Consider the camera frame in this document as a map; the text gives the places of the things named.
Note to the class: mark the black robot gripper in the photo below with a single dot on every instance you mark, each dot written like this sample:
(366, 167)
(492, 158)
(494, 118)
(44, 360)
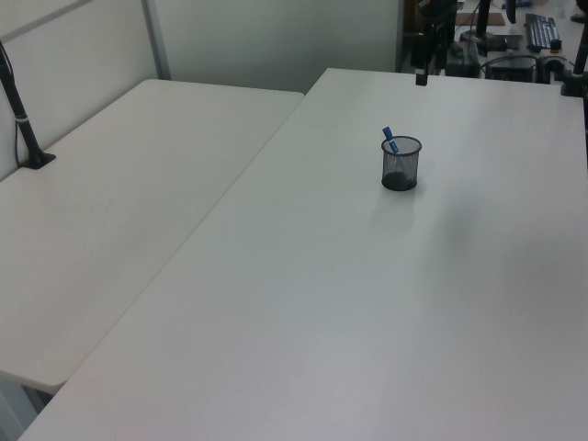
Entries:
(435, 11)

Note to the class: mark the blue marker pen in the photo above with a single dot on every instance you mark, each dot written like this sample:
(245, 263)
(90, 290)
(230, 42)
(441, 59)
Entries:
(390, 139)

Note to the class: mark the black monitor stand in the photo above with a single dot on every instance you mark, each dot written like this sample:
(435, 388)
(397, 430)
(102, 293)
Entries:
(483, 32)

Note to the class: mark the white folding side table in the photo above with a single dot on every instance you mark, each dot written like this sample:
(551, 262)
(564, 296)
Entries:
(115, 206)

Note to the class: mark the black camera stand with clamp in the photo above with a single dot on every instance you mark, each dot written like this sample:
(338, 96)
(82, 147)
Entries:
(578, 69)

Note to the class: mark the black computer keyboard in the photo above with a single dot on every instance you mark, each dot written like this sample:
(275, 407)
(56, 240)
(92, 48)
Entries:
(542, 32)

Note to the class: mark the black camera stand with white band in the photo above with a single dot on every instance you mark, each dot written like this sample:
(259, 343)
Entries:
(23, 124)

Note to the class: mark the grey metal partition post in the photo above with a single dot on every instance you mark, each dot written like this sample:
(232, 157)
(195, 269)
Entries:
(156, 39)

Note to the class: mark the black mesh pen cup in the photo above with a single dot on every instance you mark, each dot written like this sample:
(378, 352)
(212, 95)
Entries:
(400, 165)

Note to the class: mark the black electronics box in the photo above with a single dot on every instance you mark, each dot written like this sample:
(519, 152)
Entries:
(511, 65)

